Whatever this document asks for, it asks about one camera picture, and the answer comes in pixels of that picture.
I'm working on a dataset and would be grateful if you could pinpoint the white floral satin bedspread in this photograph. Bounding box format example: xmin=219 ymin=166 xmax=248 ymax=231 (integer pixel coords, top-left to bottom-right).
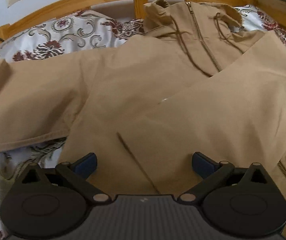
xmin=0 ymin=5 xmax=286 ymax=239

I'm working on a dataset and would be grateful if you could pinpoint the tan zip hooded jacket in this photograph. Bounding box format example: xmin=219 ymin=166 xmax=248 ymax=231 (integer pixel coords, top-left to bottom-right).
xmin=0 ymin=0 xmax=286 ymax=240

